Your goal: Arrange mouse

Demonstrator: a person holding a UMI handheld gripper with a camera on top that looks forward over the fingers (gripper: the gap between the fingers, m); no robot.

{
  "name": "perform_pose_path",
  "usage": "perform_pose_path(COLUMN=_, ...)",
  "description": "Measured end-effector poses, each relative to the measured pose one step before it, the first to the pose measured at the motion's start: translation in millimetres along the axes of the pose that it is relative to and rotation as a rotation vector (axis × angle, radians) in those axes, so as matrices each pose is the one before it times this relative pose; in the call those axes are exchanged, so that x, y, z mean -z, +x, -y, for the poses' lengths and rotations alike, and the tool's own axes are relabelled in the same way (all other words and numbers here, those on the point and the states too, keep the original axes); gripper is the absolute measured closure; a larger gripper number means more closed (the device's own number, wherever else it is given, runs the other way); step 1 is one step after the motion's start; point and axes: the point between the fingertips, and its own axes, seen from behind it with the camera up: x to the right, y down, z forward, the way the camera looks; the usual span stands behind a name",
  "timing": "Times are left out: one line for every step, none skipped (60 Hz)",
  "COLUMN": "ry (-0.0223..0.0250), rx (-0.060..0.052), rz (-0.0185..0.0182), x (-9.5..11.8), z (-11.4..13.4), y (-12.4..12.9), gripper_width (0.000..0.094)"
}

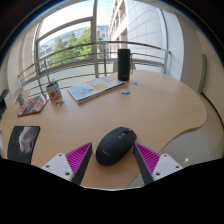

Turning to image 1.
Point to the small metal key bunch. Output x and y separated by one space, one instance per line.
59 103

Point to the black computer mouse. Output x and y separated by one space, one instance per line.
115 146

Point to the metal balcony railing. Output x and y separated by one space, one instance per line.
83 44

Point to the white mug with plant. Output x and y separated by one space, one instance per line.
54 91

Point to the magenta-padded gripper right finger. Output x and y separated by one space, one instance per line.
166 165

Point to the red and blue magazine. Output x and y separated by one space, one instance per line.
33 105

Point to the black horse-print mouse pad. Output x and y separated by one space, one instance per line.
23 143

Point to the yellow card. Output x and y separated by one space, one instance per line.
135 89

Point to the black and white printer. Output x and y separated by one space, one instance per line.
3 98

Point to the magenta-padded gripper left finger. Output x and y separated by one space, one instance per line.
56 165

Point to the printed white mug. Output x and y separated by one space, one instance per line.
20 99

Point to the tall black cylindrical bottle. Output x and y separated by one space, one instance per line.
123 65

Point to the light blue picture book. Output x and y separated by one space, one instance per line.
95 88

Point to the small blue card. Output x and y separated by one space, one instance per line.
136 83

